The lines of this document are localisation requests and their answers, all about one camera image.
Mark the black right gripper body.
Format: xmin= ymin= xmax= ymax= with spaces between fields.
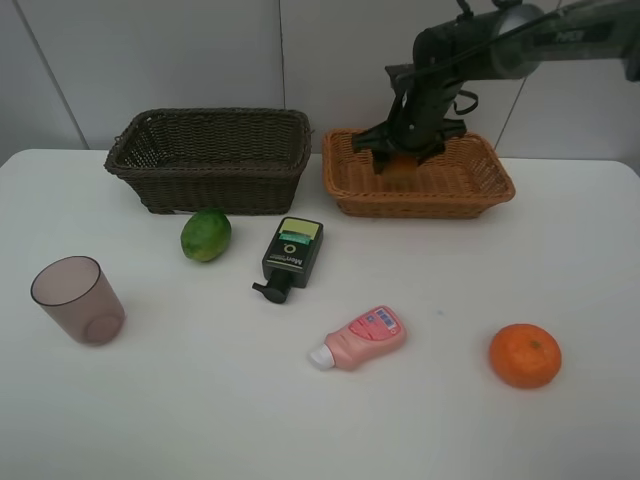
xmin=352 ymin=75 xmax=467 ymax=156

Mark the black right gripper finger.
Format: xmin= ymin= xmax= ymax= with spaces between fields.
xmin=372 ymin=150 xmax=395 ymax=175
xmin=415 ymin=142 xmax=445 ymax=167

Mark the red yellow peach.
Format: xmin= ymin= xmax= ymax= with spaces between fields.
xmin=382 ymin=156 xmax=418 ymax=182

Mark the black pump bottle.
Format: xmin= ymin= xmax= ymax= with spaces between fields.
xmin=252 ymin=217 xmax=324 ymax=304

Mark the pink lotion bottle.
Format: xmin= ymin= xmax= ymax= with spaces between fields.
xmin=309 ymin=305 xmax=407 ymax=371

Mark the orange mandarin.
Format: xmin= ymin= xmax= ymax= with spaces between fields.
xmin=488 ymin=324 xmax=562 ymax=389

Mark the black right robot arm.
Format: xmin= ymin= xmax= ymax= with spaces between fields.
xmin=352 ymin=1 xmax=639 ymax=174

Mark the light orange wicker basket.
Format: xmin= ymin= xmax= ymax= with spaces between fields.
xmin=322 ymin=129 xmax=516 ymax=219

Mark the dark brown wicker basket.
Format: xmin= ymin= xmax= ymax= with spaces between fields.
xmin=104 ymin=108 xmax=311 ymax=216

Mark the green lime fruit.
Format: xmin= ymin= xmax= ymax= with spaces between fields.
xmin=180 ymin=208 xmax=232 ymax=263

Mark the translucent purple plastic cup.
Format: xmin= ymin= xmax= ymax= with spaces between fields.
xmin=30 ymin=256 xmax=126 ymax=345

